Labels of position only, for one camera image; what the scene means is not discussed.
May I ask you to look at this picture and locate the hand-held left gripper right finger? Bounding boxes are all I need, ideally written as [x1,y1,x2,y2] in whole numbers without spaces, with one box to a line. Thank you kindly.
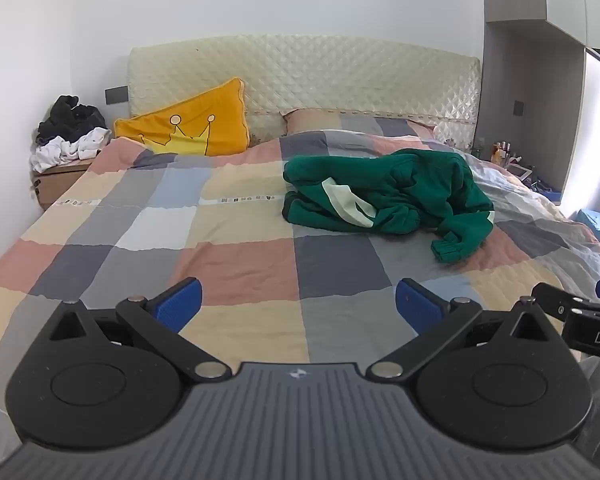
[366,278,552,381]

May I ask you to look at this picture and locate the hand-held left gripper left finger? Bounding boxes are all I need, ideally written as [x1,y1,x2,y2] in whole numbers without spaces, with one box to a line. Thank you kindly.
[47,276,232,382]

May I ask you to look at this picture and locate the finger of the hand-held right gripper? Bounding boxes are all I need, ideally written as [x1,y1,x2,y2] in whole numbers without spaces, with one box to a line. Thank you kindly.
[530,278,600,322]

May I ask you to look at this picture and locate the green hoodie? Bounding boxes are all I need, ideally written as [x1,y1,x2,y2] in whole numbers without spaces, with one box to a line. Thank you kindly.
[281,148,496,264]

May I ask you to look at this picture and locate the white clothes pile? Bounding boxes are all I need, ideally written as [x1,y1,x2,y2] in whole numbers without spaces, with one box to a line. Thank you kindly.
[30,127,113,173]

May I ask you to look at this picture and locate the black clothes pile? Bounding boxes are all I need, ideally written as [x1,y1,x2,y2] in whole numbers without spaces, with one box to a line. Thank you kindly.
[36,95,108,143]

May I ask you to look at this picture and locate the patchwork checked blanket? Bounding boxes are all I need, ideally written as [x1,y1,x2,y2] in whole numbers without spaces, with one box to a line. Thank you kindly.
[0,115,600,441]

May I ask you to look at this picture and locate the blue cloth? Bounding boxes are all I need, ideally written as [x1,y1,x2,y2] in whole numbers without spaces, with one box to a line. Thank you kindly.
[576,207,600,261]

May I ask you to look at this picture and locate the white tablet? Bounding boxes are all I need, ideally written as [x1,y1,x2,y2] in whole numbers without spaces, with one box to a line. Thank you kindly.
[510,160,537,182]

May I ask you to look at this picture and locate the cluster of small bottles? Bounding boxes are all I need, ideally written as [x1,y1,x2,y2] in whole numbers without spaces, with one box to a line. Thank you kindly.
[490,140,515,167]

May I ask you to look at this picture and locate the yellow crown pillow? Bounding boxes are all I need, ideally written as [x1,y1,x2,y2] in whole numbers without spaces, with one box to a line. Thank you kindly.
[114,77,251,157]

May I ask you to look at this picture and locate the cream quilted headboard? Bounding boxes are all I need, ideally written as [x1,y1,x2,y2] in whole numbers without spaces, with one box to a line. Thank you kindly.
[127,34,482,148]

